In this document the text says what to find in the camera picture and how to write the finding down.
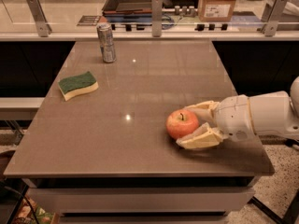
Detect green yellow sponge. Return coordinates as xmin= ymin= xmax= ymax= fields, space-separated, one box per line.
xmin=58 ymin=71 xmax=99 ymax=101

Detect red apple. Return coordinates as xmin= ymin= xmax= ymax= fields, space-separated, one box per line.
xmin=165 ymin=109 xmax=199 ymax=139

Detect metal glass bracket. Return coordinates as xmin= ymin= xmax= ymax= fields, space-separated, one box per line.
xmin=26 ymin=0 xmax=51 ymax=37
xmin=151 ymin=0 xmax=163 ymax=37
xmin=262 ymin=0 xmax=288 ymax=36

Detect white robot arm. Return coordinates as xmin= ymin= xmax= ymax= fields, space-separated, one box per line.
xmin=177 ymin=77 xmax=299 ymax=149

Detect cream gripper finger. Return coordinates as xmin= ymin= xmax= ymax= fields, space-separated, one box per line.
xmin=176 ymin=122 xmax=223 ymax=149
xmin=185 ymin=101 xmax=220 ymax=124

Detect left metal glass bracket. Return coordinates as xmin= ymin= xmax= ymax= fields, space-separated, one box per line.
xmin=26 ymin=0 xmax=51 ymax=37

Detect dark open tray box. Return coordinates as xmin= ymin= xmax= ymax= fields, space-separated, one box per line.
xmin=102 ymin=0 xmax=152 ymax=15

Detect grey table drawer cabinet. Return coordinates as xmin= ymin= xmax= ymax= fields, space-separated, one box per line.
xmin=26 ymin=181 xmax=254 ymax=224

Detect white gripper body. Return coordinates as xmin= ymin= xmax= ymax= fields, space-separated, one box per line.
xmin=214 ymin=95 xmax=251 ymax=142

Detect brown cardboard box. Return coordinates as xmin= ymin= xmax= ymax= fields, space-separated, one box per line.
xmin=198 ymin=0 xmax=236 ymax=21

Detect silver blue redbull can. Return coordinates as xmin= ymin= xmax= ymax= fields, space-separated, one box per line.
xmin=96 ymin=22 xmax=116 ymax=63

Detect right metal glass bracket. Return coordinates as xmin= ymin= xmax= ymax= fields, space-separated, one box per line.
xmin=262 ymin=0 xmax=288 ymax=36

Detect middle metal glass bracket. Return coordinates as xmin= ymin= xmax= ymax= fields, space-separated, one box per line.
xmin=151 ymin=0 xmax=163 ymax=37

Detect black cable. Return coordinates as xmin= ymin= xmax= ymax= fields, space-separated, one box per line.
xmin=0 ymin=184 xmax=41 ymax=224

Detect snack bags in bin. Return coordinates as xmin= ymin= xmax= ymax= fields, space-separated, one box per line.
xmin=11 ymin=200 xmax=59 ymax=224

